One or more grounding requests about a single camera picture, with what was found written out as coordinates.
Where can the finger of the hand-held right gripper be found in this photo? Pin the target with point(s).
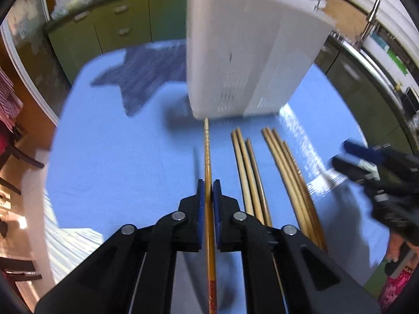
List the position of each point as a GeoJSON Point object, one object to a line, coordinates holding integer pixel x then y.
{"type": "Point", "coordinates": [353, 167]}
{"type": "Point", "coordinates": [360, 150]}

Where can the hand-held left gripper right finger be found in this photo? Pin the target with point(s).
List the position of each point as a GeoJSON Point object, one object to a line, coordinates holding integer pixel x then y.
{"type": "Point", "coordinates": [217, 209]}

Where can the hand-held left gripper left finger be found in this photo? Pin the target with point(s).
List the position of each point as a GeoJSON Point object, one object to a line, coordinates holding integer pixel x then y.
{"type": "Point", "coordinates": [201, 209]}

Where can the light wooden chopstick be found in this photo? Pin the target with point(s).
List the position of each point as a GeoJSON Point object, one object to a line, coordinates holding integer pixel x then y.
{"type": "Point", "coordinates": [258, 180]}
{"type": "Point", "coordinates": [305, 184]}
{"type": "Point", "coordinates": [294, 183]}
{"type": "Point", "coordinates": [288, 184]}
{"type": "Point", "coordinates": [299, 183]}
{"type": "Point", "coordinates": [240, 170]}
{"type": "Point", "coordinates": [247, 170]}

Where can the brown ribbed chopstick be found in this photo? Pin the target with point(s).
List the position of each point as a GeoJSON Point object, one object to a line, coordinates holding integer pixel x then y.
{"type": "Point", "coordinates": [207, 157]}

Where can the white plastic utensil container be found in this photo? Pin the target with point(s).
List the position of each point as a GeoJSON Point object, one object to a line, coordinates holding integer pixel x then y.
{"type": "Point", "coordinates": [235, 45]}

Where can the person's right forearm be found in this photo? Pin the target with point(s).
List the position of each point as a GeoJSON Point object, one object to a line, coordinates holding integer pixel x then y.
{"type": "Point", "coordinates": [394, 291]}

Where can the person's right hand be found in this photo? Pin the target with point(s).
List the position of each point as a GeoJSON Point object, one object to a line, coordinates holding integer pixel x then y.
{"type": "Point", "coordinates": [396, 248]}

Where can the green sink-side cabinets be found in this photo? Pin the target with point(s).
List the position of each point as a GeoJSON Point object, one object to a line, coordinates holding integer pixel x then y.
{"type": "Point", "coordinates": [360, 88]}

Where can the blue tablecloth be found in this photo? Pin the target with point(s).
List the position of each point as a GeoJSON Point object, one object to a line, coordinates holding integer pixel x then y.
{"type": "Point", "coordinates": [131, 170]}

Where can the tall steel faucet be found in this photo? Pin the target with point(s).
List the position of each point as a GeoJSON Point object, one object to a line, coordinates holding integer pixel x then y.
{"type": "Point", "coordinates": [371, 19]}

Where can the striped cloth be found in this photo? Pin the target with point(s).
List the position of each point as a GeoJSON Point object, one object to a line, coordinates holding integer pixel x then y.
{"type": "Point", "coordinates": [75, 252]}

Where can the wooden board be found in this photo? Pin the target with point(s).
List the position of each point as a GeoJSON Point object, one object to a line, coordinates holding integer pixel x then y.
{"type": "Point", "coordinates": [343, 9]}

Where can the dark blue star-shaped cloth patch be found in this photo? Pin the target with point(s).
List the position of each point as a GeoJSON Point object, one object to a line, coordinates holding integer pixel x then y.
{"type": "Point", "coordinates": [144, 75]}

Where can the red cushioned wooden chair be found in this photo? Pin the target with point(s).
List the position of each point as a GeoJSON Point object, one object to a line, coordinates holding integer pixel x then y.
{"type": "Point", "coordinates": [19, 157]}

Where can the green base cabinets with drawers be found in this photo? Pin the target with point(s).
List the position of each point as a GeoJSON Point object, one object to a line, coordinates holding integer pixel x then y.
{"type": "Point", "coordinates": [131, 16]}

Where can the red checkered apron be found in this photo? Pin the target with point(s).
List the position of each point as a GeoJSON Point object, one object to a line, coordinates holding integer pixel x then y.
{"type": "Point", "coordinates": [8, 101]}

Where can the printed glass sliding door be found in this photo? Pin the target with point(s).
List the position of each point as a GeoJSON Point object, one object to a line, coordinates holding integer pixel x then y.
{"type": "Point", "coordinates": [29, 55]}

